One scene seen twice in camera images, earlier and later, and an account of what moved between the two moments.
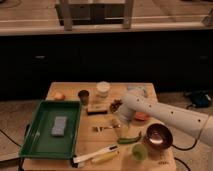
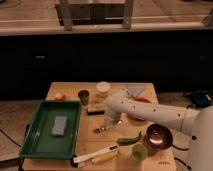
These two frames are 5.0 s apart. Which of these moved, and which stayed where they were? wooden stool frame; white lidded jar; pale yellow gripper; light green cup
Moved: pale yellow gripper
Stayed: light green cup; white lidded jar; wooden stool frame
